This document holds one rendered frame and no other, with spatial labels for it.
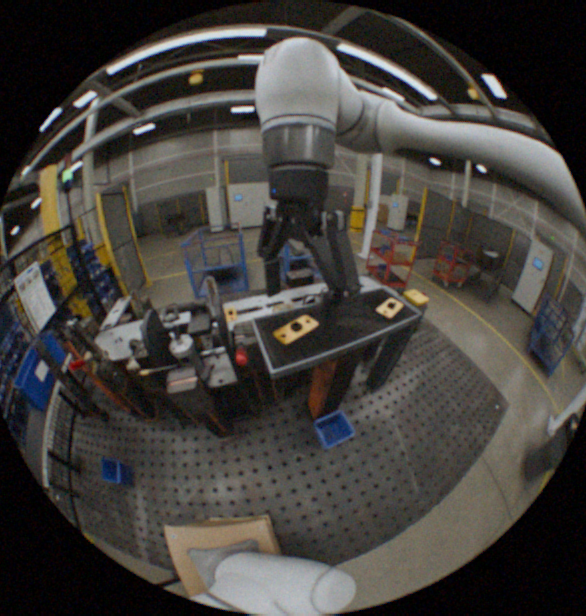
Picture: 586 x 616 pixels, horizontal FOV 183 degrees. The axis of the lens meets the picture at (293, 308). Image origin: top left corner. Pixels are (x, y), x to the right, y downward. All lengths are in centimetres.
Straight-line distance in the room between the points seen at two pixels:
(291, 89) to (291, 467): 82
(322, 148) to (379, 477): 81
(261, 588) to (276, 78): 61
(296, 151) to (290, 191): 4
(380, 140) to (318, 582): 63
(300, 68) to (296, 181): 14
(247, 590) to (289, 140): 56
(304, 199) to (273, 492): 73
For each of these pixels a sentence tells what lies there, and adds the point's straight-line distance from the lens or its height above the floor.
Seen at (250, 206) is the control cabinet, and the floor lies 99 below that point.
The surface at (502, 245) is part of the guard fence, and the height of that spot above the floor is 130.
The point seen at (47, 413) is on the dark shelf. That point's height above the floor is 103.
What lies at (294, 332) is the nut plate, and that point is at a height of 116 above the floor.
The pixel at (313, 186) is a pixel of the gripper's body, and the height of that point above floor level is 140.
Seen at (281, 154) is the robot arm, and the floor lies 143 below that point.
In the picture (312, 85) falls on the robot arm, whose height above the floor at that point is 151.
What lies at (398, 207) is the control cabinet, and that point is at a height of 132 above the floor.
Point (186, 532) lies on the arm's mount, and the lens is 51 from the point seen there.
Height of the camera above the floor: 138
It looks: 35 degrees down
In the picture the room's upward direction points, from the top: straight up
